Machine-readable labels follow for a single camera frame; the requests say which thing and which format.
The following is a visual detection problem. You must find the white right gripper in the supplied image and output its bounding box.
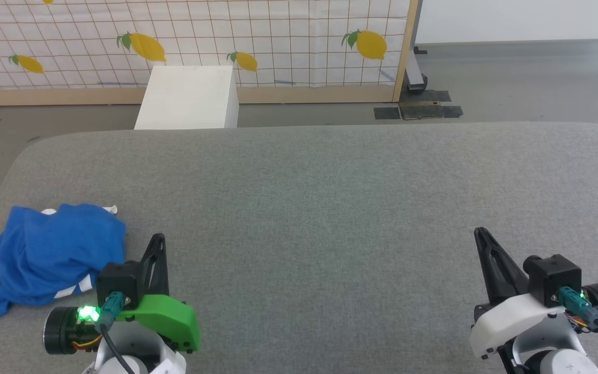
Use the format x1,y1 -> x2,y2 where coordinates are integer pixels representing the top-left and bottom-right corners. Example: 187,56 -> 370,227
469,228 -> 598,360

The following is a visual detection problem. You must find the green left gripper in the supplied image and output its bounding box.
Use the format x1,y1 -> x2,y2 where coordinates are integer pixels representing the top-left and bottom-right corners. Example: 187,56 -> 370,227
44,234 -> 201,356

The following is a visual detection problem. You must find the blue garment white red trim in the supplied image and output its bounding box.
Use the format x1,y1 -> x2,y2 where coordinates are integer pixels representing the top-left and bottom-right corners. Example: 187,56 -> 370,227
0,203 -> 127,327

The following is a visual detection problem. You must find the white box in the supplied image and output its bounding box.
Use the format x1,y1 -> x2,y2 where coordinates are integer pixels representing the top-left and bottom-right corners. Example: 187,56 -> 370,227
134,65 -> 240,130

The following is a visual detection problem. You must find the brass floor plate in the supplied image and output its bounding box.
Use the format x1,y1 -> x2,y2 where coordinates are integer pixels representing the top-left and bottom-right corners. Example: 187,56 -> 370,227
400,101 -> 443,121

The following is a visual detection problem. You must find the grey metal partition stand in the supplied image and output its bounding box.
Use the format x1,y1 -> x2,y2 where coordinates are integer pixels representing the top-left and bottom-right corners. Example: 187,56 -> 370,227
405,0 -> 429,95

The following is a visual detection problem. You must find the lemon print grid cloth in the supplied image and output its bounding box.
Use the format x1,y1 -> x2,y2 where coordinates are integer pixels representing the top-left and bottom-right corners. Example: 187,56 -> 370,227
0,0 -> 413,89

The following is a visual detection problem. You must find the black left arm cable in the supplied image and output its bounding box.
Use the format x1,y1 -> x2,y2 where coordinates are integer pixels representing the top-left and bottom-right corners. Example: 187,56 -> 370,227
94,291 -> 138,374

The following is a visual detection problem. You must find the wooden partition frame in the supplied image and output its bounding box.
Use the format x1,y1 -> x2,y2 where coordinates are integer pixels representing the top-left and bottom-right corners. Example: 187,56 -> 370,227
0,0 -> 420,107

